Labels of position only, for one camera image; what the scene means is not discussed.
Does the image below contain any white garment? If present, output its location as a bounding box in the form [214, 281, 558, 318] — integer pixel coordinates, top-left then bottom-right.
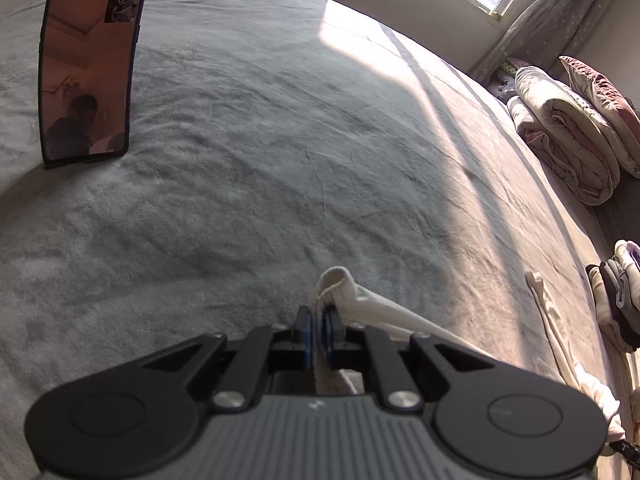
[314, 266, 626, 456]

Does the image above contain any stack of folded clothes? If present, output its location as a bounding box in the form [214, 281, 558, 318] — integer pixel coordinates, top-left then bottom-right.
[586, 240, 640, 353]

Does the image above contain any grey bed blanket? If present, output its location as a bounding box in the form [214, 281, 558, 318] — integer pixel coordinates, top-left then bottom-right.
[1, 0, 613, 479]

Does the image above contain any folded beige pink quilt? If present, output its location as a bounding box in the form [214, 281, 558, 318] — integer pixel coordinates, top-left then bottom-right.
[508, 65, 620, 206]

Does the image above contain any pink beige pillow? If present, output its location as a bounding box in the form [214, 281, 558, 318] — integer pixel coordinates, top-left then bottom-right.
[559, 55, 639, 179]

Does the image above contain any smartphone on stand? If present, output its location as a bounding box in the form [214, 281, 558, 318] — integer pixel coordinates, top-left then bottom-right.
[38, 0, 144, 167]

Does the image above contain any grey star curtain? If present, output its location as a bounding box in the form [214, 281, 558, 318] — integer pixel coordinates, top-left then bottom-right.
[470, 0, 612, 84]

